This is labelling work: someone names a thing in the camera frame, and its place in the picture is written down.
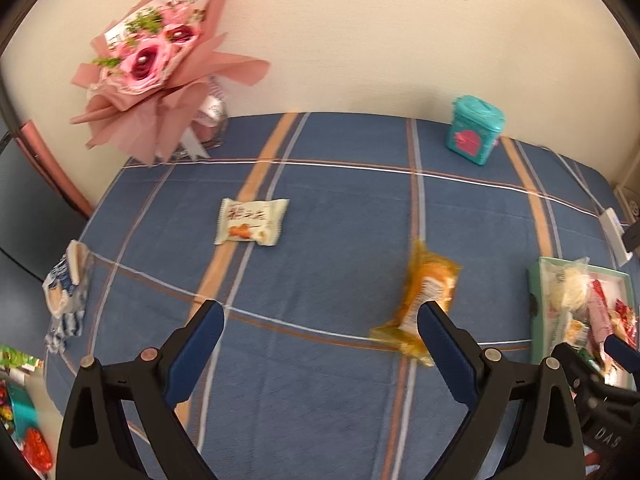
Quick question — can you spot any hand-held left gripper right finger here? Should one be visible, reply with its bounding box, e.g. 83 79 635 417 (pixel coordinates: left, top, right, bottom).
417 300 586 480

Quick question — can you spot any teal-edged white box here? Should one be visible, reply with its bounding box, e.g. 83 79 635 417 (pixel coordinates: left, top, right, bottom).
528 256 640 391

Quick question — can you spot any pink rose bouquet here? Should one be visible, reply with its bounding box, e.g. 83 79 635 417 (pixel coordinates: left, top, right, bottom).
70 0 271 166

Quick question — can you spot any clear plastic bouquet box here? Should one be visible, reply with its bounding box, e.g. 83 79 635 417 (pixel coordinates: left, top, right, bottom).
165 77 231 161

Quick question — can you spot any red shiny packet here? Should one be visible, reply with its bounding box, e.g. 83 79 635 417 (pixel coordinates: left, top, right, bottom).
22 427 53 471

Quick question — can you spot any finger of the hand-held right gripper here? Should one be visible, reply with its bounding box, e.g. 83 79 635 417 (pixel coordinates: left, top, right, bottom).
550 342 603 398
602 335 640 376

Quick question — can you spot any blue white crumpled packet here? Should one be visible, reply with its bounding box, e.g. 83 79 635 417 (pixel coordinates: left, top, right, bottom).
41 240 93 356

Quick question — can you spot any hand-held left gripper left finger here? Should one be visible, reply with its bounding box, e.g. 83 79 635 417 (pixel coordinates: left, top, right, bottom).
55 300 225 480

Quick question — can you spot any pink snack packet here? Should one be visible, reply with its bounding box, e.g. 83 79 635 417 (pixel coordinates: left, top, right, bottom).
587 280 617 358

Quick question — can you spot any yellow cake packet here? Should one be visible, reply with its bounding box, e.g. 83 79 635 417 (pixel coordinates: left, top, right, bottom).
369 240 462 367

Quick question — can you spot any teal bag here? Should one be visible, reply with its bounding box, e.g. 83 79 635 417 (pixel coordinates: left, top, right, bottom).
7 385 38 441

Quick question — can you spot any green printed packet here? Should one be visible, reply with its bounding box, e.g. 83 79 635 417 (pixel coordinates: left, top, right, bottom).
0 345 43 373

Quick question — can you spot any red cartoon snack packet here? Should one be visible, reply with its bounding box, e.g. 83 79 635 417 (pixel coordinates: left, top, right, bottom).
612 299 640 348

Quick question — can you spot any cream nut candy packet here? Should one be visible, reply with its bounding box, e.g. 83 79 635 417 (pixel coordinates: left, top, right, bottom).
214 197 290 247

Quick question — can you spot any white cable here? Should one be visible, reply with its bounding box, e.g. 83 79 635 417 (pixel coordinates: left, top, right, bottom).
542 146 606 216

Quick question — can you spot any green snack packet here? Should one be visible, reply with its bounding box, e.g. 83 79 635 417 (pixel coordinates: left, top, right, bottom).
575 349 606 373

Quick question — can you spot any white furniture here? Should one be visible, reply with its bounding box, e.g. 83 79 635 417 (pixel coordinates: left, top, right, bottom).
612 180 640 226

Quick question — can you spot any teal toy chest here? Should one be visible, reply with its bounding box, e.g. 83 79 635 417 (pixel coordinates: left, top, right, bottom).
445 95 507 167

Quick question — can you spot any round white bun packet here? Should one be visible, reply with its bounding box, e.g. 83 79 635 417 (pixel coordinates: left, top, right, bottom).
545 259 591 321

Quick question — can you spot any white power strip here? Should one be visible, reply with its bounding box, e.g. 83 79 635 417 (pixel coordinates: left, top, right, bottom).
598 210 633 267

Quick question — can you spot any black power adapter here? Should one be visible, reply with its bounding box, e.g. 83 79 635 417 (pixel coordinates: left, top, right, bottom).
622 225 640 261

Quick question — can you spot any reddish brown furniture edge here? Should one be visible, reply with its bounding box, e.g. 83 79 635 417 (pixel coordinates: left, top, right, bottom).
15 120 96 216

